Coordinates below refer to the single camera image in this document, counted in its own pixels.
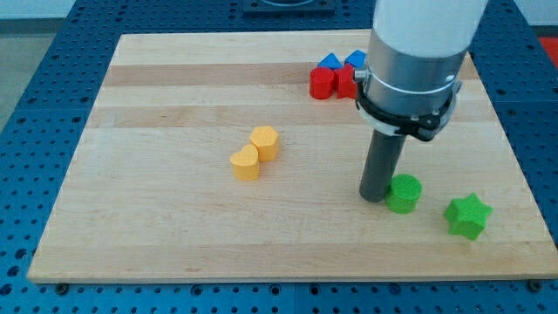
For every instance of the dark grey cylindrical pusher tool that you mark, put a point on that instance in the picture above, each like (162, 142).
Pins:
(381, 161)

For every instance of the green circle block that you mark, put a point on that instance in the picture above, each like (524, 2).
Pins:
(403, 194)

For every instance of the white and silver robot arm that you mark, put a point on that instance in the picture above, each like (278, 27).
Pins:
(408, 84)

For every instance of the red star block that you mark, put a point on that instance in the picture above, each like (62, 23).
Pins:
(345, 86)

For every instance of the green star block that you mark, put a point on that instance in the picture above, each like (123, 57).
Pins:
(467, 216)

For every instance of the red cylinder block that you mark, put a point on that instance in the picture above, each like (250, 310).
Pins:
(321, 83)

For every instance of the blue pentagon block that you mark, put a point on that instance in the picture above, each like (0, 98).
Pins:
(356, 59)

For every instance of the blue triangle block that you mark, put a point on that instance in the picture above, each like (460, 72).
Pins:
(330, 61)

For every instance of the yellow hexagon block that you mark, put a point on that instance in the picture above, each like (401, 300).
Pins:
(266, 140)

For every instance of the yellow heart block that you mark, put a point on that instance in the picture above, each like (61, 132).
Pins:
(245, 163)

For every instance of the light wooden board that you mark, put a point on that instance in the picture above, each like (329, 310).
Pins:
(150, 195)

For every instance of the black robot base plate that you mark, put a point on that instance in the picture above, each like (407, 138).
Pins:
(266, 7)

